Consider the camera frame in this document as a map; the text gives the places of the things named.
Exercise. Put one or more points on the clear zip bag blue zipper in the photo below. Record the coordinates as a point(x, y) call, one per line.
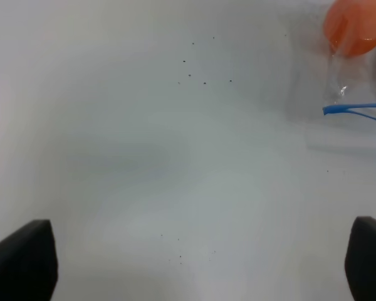
point(338, 93)

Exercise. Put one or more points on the orange fruit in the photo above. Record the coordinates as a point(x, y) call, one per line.
point(350, 27)

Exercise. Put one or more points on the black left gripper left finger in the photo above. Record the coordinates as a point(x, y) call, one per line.
point(28, 263)

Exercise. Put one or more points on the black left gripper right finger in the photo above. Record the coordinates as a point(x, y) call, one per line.
point(360, 259)

